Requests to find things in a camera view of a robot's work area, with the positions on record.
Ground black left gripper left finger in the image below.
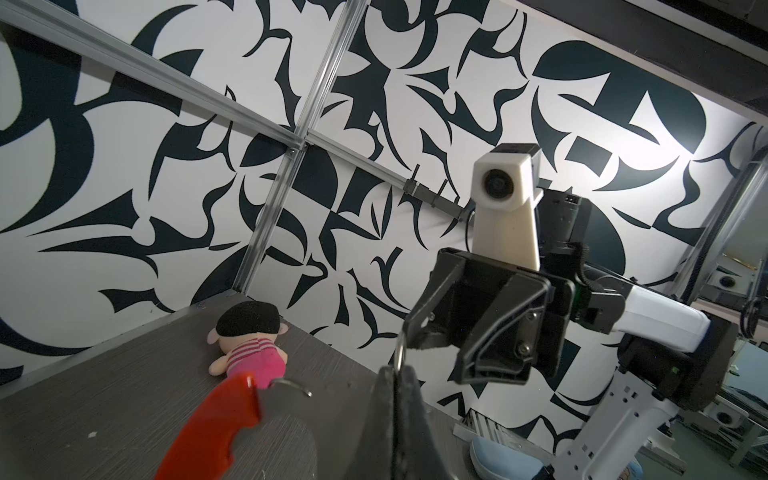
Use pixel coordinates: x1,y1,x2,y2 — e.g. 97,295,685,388
344,366,397,480

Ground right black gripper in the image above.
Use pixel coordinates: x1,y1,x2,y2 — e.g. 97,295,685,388
403,248,575,385

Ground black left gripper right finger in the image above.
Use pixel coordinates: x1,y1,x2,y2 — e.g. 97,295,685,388
395,365,453,480

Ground red key tag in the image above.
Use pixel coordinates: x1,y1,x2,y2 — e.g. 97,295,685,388
155,374,262,480

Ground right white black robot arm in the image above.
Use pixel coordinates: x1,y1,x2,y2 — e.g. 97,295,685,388
394,189,737,479

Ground pink plush doll black hat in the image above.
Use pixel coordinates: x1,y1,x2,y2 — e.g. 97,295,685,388
206,300,288,389

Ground black wall hook rack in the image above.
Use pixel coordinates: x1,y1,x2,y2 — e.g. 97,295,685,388
403,179,474,222

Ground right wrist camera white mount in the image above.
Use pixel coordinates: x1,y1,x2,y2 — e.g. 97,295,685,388
471,143,543,271

